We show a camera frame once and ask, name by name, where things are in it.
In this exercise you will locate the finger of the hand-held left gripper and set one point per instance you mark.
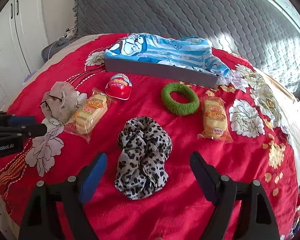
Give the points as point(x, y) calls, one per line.
point(17, 121)
point(32, 130)

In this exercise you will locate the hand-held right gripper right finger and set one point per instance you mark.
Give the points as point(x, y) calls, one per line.
point(205, 180)

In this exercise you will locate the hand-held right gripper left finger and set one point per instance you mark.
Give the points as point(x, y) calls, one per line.
point(95, 177)

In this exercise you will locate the beige scrunchie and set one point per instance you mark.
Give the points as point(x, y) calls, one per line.
point(60, 105)

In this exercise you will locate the leopard print scrunchie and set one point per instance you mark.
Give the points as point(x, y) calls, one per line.
point(140, 155)

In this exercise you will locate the yellow rice cracker packet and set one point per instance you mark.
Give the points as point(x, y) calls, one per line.
point(90, 112)

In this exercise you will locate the green fuzzy scrunchie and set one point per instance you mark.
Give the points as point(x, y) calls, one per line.
point(168, 103)

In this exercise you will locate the red jelly cup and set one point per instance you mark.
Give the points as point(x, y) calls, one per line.
point(118, 90)

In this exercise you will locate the grey shallow box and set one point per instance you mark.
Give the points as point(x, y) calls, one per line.
point(152, 70)

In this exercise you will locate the purple and white round device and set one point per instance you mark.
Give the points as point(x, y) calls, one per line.
point(29, 77)

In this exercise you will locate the red floral bedsheet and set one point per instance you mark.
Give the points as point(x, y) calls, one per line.
point(165, 217)

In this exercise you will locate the grey bedside stool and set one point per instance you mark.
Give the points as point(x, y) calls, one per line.
point(50, 51)

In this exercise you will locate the white wardrobe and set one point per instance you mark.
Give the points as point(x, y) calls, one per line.
point(20, 42)

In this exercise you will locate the grey tray with blue cloth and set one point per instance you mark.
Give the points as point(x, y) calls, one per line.
point(165, 52)

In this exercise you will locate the grey quilted blanket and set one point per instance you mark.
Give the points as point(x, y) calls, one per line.
point(177, 10)

